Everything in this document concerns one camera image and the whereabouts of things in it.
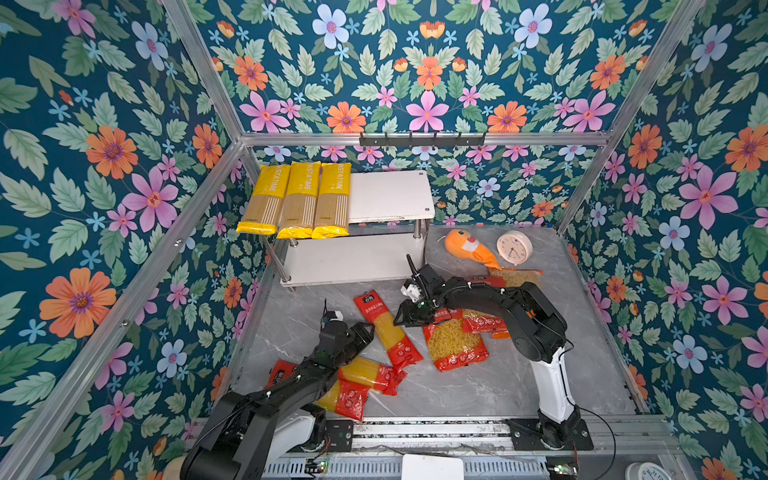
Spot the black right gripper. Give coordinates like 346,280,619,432
391,294,437,325

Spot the red spaghetti pack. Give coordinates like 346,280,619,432
263,359,372,422
339,357,407,396
354,290,424,370

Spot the red macaroni bag large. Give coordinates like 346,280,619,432
422,319,489,372

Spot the red macaroni bag small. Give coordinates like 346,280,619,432
461,276,509,336

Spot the red spaghetti pack front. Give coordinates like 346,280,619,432
263,359,372,422

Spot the yellow spaghetti pack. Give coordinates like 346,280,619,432
236,165,291,236
311,163,351,240
277,162,321,239

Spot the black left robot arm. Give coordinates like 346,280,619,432
180,320,374,479

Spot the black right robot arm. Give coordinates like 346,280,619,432
394,265,581,449

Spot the white two-tier shelf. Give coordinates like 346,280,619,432
273,170,435,288

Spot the orange fish plush toy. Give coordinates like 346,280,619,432
444,229,502,270

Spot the orange macaroni bag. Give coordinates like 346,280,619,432
489,269,542,339

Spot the pink round alarm clock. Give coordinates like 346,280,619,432
496,230,533,266

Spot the white box at bottom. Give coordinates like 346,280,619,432
401,454,465,480

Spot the beige cushion bottom left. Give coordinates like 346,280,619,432
162,456,186,480

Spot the white round device bottom right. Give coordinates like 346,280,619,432
625,462,672,480

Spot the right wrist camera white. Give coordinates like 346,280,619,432
401,281,423,303

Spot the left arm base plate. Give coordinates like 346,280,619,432
298,420,355,455

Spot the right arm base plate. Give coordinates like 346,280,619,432
504,417,594,451

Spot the black hook rail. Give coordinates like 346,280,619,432
358,132,486,149

